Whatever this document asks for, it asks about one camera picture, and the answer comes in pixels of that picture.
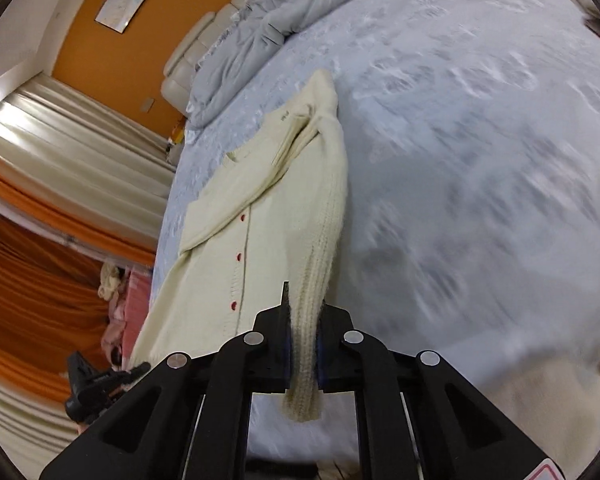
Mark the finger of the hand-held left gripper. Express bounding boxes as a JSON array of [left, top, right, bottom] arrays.
[[120, 361, 152, 381]]

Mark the crumpled cream cloth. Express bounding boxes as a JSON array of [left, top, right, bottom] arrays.
[[98, 261, 132, 302]]

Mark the orange curtain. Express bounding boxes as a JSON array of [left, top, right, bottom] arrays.
[[0, 164, 157, 406]]

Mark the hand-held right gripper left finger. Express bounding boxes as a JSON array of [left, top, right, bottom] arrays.
[[39, 281, 295, 480]]

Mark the grey duvet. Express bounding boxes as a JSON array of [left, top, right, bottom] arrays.
[[187, 0, 412, 128]]

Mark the cream padded headboard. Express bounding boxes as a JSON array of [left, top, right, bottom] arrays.
[[161, 0, 277, 116]]

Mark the cream curtain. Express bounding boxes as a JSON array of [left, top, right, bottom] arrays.
[[0, 362, 81, 463], [0, 76, 178, 263]]

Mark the cream knit cardigan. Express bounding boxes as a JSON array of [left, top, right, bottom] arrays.
[[130, 69, 350, 423]]

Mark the bed with blue butterfly sheet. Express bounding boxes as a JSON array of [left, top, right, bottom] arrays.
[[152, 0, 600, 467]]

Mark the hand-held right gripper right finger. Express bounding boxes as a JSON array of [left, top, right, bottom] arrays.
[[316, 302, 569, 480]]

